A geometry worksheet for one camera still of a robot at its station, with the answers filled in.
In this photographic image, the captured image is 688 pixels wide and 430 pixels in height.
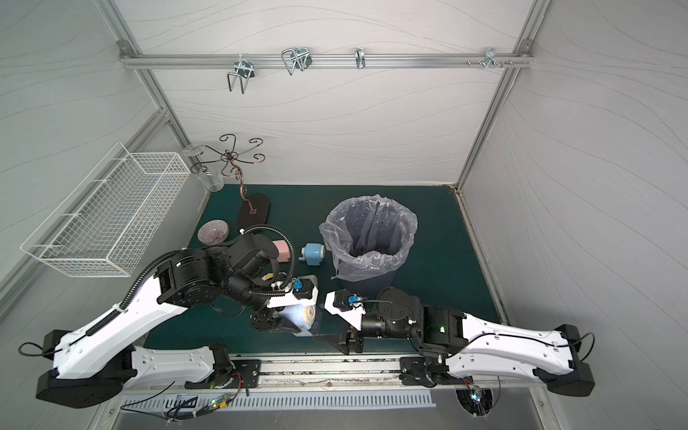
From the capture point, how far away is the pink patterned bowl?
101 cm

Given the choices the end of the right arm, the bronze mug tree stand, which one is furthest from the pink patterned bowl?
the end of the right arm

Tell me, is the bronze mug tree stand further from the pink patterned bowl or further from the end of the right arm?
the end of the right arm
